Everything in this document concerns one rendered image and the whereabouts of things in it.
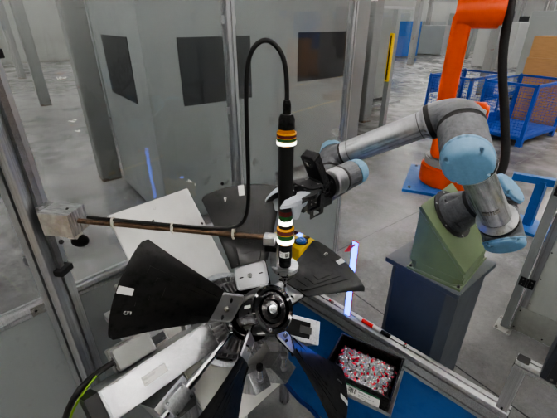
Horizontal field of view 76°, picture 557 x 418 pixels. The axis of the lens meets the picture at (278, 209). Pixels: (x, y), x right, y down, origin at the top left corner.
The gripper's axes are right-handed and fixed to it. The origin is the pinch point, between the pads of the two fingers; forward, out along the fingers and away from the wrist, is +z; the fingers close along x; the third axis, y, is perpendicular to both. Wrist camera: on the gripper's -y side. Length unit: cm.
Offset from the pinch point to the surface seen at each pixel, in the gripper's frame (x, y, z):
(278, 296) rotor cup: -3.9, 24.8, 2.8
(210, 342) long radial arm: 6.3, 37.5, 17.7
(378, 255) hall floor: 66, 146, -198
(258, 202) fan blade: 14.3, 8.4, -7.2
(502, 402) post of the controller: -53, 59, -39
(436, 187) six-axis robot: 87, 138, -367
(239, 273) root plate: 8.2, 22.8, 5.3
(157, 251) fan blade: 10.7, 7.4, 25.6
